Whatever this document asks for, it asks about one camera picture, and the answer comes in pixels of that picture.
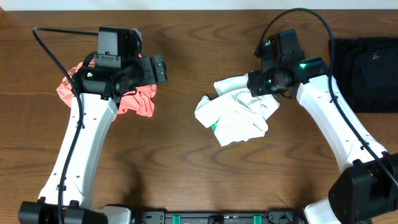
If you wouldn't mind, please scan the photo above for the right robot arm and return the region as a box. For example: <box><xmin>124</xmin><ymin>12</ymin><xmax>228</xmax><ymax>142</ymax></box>
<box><xmin>247</xmin><ymin>30</ymin><xmax>397</xmax><ymax>223</ymax></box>

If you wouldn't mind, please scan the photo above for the pink printed t-shirt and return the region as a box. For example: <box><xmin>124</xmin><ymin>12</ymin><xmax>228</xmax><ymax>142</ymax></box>
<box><xmin>56</xmin><ymin>55</ymin><xmax>157</xmax><ymax>122</ymax></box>

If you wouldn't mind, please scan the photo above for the white t-shirt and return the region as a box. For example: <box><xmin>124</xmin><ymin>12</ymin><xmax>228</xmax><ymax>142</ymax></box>
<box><xmin>194</xmin><ymin>74</ymin><xmax>280</xmax><ymax>147</ymax></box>

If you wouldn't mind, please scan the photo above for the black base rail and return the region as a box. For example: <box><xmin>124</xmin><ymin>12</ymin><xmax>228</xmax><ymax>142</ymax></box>
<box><xmin>136</xmin><ymin>210</ymin><xmax>306</xmax><ymax>224</ymax></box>

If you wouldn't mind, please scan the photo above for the black fabric container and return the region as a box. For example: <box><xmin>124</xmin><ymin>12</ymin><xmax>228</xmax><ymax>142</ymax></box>
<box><xmin>329</xmin><ymin>37</ymin><xmax>397</xmax><ymax>113</ymax></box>

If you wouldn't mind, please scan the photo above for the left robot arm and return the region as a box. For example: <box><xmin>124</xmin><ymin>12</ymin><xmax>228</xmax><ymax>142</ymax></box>
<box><xmin>18</xmin><ymin>27</ymin><xmax>167</xmax><ymax>223</ymax></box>

